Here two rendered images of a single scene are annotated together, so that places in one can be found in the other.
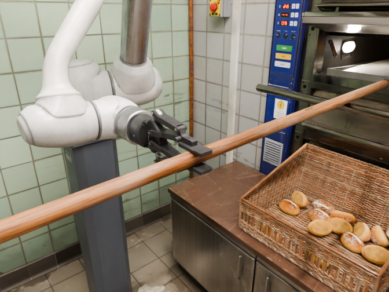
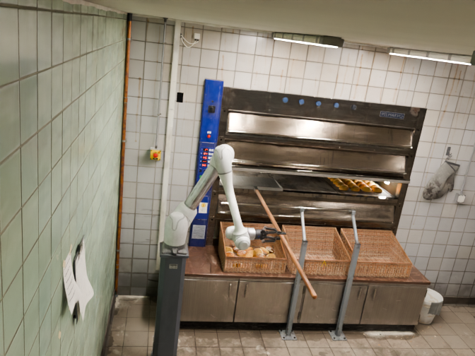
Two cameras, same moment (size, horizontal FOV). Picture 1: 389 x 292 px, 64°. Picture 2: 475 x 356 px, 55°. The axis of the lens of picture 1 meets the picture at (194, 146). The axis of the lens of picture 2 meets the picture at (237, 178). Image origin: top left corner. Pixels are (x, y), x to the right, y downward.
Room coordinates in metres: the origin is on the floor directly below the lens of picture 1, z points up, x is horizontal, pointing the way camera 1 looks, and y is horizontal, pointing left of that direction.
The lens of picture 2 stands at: (-0.62, 2.93, 2.56)
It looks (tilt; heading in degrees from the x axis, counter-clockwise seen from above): 17 degrees down; 299
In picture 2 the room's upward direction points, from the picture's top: 7 degrees clockwise
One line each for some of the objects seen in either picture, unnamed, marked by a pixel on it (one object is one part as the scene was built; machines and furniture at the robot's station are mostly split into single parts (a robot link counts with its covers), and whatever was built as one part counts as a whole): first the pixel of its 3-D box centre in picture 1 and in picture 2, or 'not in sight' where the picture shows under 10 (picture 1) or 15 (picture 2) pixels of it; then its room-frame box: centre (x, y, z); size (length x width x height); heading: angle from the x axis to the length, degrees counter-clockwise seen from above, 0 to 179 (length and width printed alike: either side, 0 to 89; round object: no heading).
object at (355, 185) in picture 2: not in sight; (351, 180); (0.59, -1.83, 1.21); 0.61 x 0.48 x 0.06; 129
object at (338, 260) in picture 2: not in sight; (314, 249); (0.58, -0.93, 0.72); 0.56 x 0.49 x 0.28; 40
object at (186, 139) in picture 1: (186, 135); not in sight; (0.58, 0.02, 1.22); 0.05 x 0.01 x 0.03; 39
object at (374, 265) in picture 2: not in sight; (373, 252); (0.11, -1.31, 0.72); 0.56 x 0.49 x 0.28; 41
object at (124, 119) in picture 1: (136, 126); (250, 234); (0.73, 0.14, 1.18); 0.09 x 0.06 x 0.09; 129
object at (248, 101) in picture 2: not in sight; (326, 109); (0.78, -1.14, 1.99); 1.80 x 0.08 x 0.21; 39
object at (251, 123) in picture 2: not in sight; (323, 130); (0.77, -1.12, 1.80); 1.79 x 0.11 x 0.19; 39
